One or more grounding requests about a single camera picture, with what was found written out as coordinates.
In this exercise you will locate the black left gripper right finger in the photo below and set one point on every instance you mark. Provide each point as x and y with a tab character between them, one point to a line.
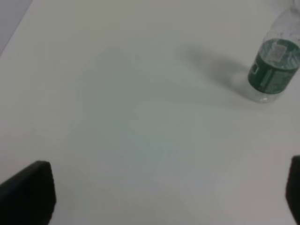
292	192

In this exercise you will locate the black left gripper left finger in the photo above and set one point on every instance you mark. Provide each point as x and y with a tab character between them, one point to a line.
28	197

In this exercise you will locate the clear bottle green label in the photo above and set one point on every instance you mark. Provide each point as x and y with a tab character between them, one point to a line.
278	58

